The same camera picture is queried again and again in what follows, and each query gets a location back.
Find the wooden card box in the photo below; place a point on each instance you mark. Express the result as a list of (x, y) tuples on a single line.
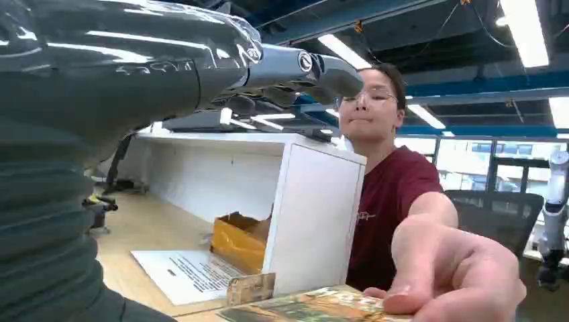
[(250, 289)]

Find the person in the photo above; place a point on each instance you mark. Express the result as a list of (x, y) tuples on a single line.
[(391, 200)]

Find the orange cardboard box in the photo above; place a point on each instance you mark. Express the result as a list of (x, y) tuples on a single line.
[(240, 242)]

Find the person's hand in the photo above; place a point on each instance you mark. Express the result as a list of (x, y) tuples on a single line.
[(458, 280)]

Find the white desk shelf unit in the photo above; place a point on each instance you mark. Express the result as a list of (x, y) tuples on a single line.
[(311, 213)]

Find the colourful printed card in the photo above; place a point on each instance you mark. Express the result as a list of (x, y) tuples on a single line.
[(311, 307)]

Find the ribbed grey robot left arm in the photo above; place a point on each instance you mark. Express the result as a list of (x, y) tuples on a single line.
[(44, 231)]

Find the clear-rimmed glasses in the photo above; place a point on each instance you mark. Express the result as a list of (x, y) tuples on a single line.
[(371, 97)]

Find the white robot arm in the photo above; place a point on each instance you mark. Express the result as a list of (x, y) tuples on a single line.
[(554, 213)]

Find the long ceiling light panel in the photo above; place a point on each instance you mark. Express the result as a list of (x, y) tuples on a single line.
[(343, 51), (426, 116), (526, 31), (560, 113)]

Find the grey mesh office chair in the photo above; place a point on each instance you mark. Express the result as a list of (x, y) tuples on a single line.
[(498, 218)]

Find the white printed paper sheet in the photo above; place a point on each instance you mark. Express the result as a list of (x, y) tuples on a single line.
[(189, 275)]

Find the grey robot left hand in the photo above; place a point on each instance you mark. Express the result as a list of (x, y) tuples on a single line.
[(133, 66)]

